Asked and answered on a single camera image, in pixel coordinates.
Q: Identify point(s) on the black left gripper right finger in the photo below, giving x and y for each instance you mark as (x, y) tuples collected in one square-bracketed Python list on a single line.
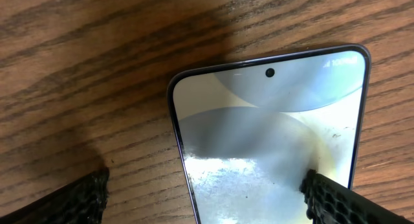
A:
[(328, 202)]

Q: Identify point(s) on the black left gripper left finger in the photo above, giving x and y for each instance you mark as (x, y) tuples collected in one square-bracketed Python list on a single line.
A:
[(82, 201)]

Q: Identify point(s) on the smartphone with lit screen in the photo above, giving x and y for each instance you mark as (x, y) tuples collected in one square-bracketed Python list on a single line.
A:
[(249, 131)]

